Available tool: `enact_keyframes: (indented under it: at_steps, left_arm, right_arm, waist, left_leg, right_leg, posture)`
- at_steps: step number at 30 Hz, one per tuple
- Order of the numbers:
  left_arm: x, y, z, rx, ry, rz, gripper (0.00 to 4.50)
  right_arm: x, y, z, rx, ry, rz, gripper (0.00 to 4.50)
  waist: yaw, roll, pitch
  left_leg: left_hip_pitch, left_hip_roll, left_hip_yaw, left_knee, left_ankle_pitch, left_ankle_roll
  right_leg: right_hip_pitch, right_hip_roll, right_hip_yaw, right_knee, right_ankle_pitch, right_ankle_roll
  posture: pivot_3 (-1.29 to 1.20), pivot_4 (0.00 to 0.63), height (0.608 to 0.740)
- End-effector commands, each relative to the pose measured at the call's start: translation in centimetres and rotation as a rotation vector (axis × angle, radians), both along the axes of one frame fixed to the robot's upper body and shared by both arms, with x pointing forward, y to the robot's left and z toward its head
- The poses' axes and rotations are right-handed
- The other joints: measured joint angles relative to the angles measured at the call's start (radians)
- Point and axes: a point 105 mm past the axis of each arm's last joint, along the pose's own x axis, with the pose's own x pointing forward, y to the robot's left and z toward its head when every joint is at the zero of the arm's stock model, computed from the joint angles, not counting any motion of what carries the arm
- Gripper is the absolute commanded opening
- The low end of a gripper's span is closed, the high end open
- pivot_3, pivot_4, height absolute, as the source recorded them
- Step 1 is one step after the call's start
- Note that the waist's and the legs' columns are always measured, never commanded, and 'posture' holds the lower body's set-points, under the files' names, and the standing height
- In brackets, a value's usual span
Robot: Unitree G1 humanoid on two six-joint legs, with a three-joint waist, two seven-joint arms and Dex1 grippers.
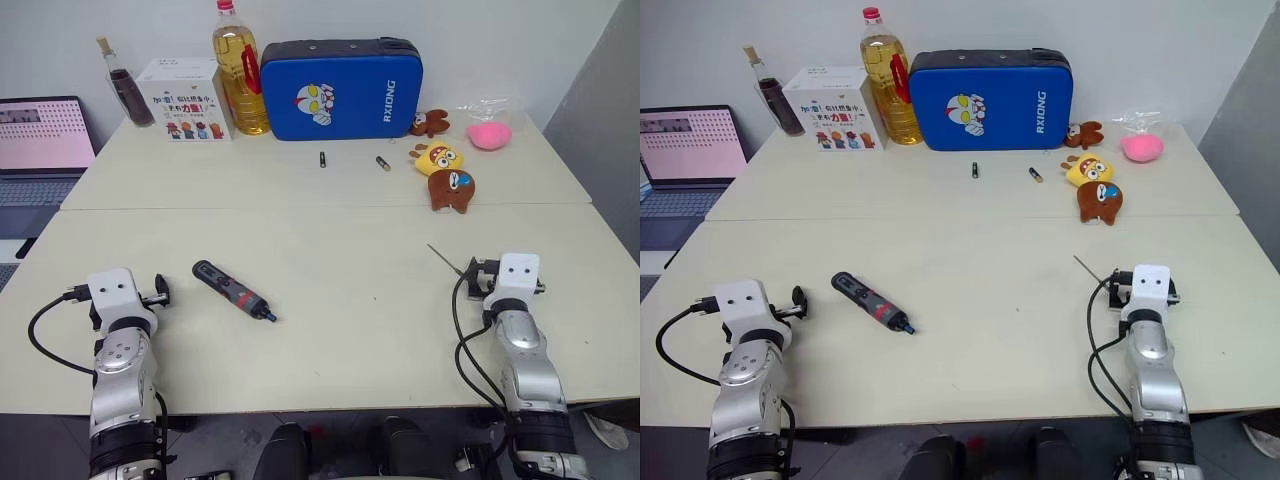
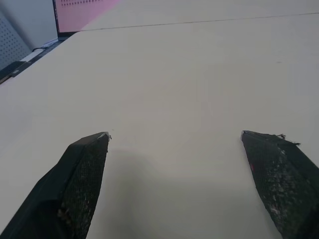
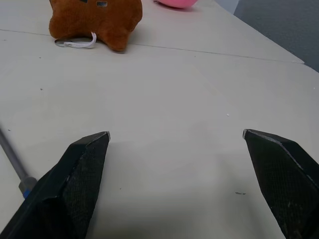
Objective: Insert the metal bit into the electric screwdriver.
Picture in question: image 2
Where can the computer monitor with pink screen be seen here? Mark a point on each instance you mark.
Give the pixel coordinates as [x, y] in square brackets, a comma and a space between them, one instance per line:
[82, 16]

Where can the white perforated panel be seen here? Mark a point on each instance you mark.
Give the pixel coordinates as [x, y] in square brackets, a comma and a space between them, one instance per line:
[11, 43]

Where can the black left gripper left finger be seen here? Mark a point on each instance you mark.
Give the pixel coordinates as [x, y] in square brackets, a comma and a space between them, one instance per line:
[74, 189]

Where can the black flat base plate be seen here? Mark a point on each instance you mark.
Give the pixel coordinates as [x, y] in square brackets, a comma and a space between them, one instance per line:
[11, 71]

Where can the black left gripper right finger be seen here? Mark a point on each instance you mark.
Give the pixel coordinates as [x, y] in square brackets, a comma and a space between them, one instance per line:
[279, 179]

